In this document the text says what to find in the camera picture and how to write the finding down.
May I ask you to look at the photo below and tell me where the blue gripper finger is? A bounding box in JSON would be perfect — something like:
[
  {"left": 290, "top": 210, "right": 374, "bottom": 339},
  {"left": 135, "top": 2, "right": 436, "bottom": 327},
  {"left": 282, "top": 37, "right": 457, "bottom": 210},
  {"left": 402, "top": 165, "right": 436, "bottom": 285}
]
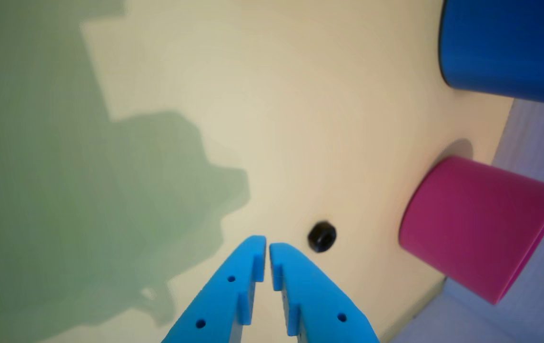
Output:
[
  {"left": 161, "top": 235, "right": 267, "bottom": 343},
  {"left": 269, "top": 242, "right": 381, "bottom": 343}
]

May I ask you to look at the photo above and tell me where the pink round cup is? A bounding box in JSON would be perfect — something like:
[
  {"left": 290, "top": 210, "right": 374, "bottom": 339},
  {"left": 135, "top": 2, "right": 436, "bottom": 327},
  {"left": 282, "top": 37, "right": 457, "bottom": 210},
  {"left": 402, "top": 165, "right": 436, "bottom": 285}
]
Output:
[{"left": 398, "top": 156, "right": 544, "bottom": 305}]

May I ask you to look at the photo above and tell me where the black hex nut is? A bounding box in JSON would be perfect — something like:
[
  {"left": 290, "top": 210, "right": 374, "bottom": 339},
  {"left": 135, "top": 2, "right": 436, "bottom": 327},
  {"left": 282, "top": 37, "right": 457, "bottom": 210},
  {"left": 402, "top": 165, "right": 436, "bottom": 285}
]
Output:
[{"left": 307, "top": 221, "right": 337, "bottom": 253}]

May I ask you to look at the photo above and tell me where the blue round cup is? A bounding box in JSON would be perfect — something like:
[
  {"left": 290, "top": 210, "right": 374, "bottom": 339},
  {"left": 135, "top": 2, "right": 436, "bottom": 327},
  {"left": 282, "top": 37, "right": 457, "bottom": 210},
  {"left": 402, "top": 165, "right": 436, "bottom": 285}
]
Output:
[{"left": 438, "top": 0, "right": 544, "bottom": 109}]

